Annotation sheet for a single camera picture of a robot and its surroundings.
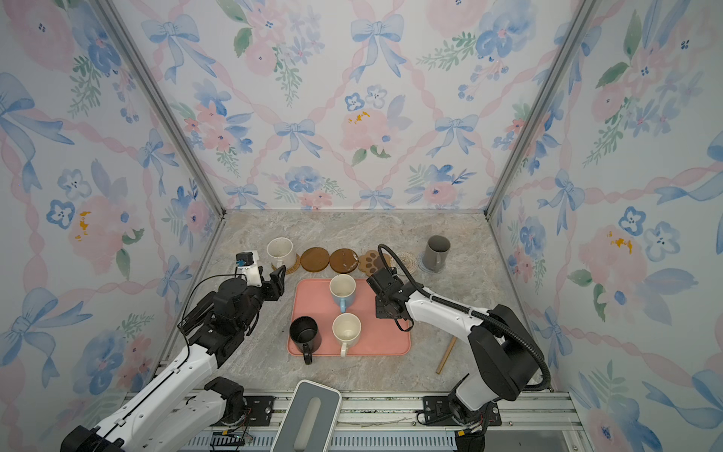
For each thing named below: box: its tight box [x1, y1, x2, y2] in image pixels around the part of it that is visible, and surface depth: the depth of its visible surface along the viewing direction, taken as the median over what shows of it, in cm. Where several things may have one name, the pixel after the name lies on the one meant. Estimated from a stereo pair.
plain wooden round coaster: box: [300, 246, 331, 274], surface depth 106 cm
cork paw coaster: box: [358, 249, 393, 276], surface depth 106 cm
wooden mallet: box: [435, 335, 458, 375], surface depth 85 cm
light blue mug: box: [329, 273, 357, 314], surface depth 90 cm
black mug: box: [289, 315, 322, 366], surface depth 81 cm
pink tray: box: [288, 277, 412, 357], surface depth 87 cm
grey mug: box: [422, 234, 451, 274], surface depth 97 cm
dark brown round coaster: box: [329, 247, 360, 275], surface depth 106 cm
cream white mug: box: [332, 312, 363, 358], surface depth 82 cm
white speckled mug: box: [266, 236, 297, 272], surface depth 100 cm
